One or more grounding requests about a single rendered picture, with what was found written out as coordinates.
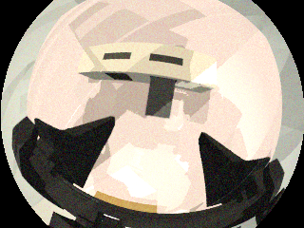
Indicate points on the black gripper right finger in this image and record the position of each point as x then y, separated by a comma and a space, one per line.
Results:
224, 171

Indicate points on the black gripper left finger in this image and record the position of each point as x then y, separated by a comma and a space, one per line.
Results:
79, 146

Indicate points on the black two-prong plug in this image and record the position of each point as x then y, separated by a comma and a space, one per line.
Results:
161, 93

